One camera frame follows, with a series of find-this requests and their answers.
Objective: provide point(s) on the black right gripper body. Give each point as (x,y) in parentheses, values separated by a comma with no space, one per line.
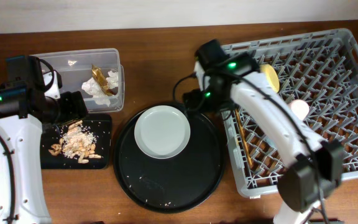
(204,101)

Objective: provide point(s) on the yellow plastic bowl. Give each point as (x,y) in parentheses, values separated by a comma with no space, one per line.
(271,76)

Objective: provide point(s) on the light blue plastic cup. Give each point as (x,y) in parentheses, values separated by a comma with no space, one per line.
(300,108)

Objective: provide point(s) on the round black serving tray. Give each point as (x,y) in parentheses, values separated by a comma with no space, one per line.
(176,184)

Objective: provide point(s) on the clear plastic waste bin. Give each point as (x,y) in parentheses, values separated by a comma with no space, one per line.
(75,69)

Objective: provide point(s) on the grey plastic dishwasher rack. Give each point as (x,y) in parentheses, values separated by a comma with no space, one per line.
(320,68)

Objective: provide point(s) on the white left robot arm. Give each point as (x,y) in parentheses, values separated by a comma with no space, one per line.
(29,100)

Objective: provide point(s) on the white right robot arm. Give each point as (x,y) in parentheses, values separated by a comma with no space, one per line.
(314,165)

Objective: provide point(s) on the white ceramic plate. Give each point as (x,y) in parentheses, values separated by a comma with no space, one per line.
(162,132)

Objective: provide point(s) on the white tissue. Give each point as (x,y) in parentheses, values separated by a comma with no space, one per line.
(96,88)

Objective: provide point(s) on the black rectangular waste tray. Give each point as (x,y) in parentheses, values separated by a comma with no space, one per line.
(100,124)

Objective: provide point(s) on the wooden chopstick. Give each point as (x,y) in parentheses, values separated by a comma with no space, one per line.
(243,138)

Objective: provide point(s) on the pile of food scraps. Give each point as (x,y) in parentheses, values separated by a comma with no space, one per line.
(78,143)

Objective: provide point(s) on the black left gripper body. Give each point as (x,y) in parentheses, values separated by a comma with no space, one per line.
(66,109)

